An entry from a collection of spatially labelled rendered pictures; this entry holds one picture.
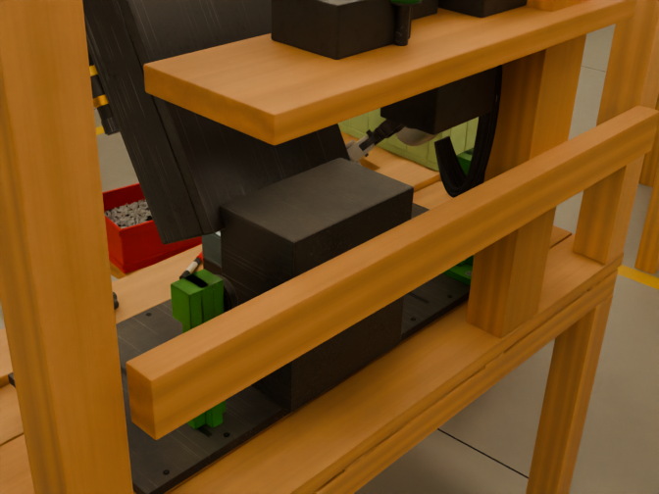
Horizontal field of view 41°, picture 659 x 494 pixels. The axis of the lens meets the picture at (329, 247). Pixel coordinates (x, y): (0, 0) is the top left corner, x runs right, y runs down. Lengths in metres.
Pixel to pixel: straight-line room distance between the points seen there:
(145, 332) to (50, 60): 0.98
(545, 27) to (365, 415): 0.72
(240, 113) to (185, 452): 0.64
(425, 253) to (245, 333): 0.36
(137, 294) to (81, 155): 1.00
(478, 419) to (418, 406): 1.37
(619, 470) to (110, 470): 2.06
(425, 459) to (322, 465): 1.36
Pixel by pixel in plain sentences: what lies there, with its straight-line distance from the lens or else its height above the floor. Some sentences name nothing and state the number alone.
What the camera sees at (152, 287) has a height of 0.90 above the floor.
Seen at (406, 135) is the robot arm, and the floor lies 1.12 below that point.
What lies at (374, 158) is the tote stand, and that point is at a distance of 2.80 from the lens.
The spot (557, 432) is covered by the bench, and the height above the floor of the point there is 0.35.
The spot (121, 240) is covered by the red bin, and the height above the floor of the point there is 0.89.
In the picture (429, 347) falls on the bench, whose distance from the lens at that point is 1.77.
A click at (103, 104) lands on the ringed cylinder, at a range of 1.63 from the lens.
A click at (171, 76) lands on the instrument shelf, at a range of 1.15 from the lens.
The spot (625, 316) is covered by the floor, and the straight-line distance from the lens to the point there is 3.69.
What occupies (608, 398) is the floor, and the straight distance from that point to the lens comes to 3.22.
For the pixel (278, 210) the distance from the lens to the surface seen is 1.46.
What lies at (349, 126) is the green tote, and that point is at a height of 0.82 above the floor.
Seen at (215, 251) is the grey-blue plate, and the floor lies 1.00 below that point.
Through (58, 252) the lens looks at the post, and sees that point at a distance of 0.94.
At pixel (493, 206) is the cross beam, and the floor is 1.26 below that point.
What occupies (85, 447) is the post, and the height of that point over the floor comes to 1.18.
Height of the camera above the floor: 1.90
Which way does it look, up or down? 29 degrees down
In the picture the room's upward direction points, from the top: 2 degrees clockwise
